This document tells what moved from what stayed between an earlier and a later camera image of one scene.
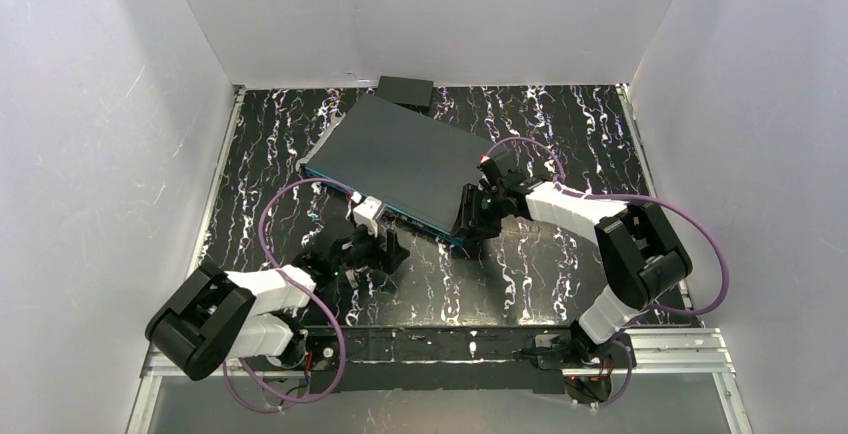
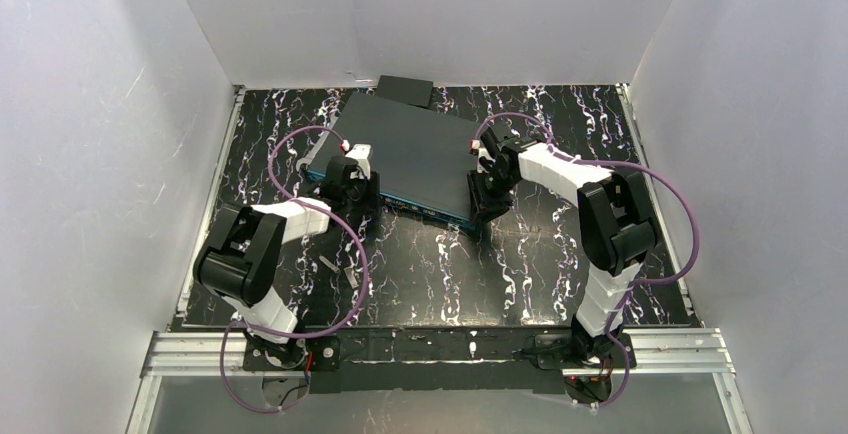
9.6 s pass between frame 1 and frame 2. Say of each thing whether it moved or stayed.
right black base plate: stayed
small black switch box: stayed
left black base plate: stayed
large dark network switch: moved
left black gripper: moved
